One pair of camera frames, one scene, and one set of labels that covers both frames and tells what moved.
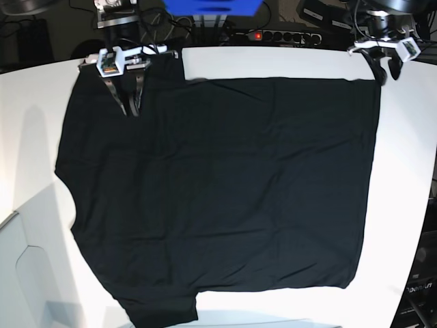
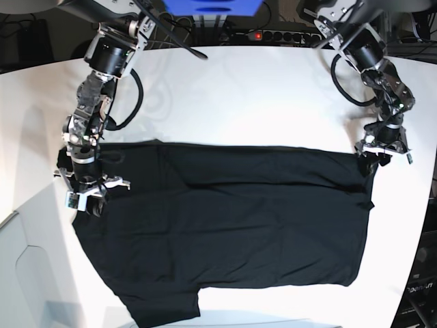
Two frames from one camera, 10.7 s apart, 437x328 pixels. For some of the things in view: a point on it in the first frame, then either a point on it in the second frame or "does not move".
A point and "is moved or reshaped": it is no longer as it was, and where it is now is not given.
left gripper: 134,58 to 94,188
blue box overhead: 212,7 does not move
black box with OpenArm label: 417,307 does not move
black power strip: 283,37 does not move
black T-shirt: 219,184 is moved or reshaped
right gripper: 379,42 to 388,135
